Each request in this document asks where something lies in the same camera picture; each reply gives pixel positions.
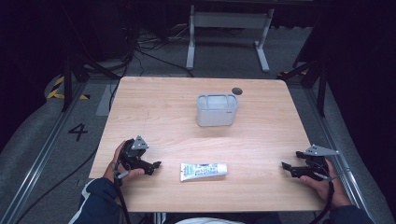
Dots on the person's right hand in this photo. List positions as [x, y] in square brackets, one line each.
[330, 189]

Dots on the person's white clothing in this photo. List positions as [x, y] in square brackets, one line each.
[208, 221]

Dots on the person's left hand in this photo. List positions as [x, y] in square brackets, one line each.
[112, 169]

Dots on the white toothpaste tube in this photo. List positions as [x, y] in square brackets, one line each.
[202, 171]

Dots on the aluminium floor rail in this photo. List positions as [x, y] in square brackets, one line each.
[40, 155]
[336, 146]

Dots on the black tripod stand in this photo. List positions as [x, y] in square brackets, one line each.
[320, 81]
[70, 77]

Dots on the white metal stand frame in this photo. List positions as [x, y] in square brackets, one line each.
[230, 20]

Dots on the white plastic holder box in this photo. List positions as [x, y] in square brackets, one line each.
[217, 113]

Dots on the yellow black hazard tape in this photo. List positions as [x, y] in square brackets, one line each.
[55, 93]

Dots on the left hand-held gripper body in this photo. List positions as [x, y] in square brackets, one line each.
[132, 154]

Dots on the dark round table grommet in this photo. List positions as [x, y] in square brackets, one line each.
[237, 91]

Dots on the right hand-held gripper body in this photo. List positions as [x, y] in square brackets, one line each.
[316, 161]

